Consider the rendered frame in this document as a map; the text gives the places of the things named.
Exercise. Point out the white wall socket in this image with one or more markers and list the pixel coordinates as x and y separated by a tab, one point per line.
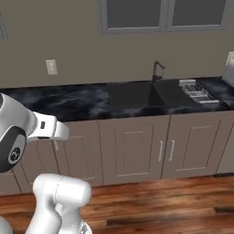
51	67

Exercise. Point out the dark metal tap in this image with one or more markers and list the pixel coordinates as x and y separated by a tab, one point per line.
156	71

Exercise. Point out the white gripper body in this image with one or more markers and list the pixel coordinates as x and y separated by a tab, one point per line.
61	131

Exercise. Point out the black sink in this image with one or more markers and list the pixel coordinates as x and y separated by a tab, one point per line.
137	93

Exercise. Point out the white small appliance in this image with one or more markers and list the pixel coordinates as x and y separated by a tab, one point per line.
229	71

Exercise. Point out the beige cupboard door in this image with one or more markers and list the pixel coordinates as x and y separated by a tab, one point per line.
198	144
39	164
134	151
9	184
83	155

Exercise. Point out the grey framed window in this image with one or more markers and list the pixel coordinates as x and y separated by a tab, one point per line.
166	15
2	26

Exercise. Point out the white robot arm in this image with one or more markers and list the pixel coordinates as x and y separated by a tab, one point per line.
56	195

